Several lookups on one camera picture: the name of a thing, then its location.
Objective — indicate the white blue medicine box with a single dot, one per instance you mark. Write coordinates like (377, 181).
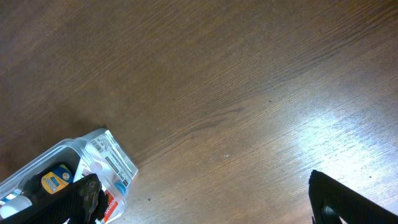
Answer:
(10, 196)

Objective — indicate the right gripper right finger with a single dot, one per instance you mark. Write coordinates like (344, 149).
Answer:
(333, 202)

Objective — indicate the dark bottle white cap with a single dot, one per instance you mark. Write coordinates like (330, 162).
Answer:
(40, 186)

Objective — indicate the clear plastic container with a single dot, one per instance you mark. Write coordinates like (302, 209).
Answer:
(94, 153)

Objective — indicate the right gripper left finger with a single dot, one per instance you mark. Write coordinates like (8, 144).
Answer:
(82, 202)

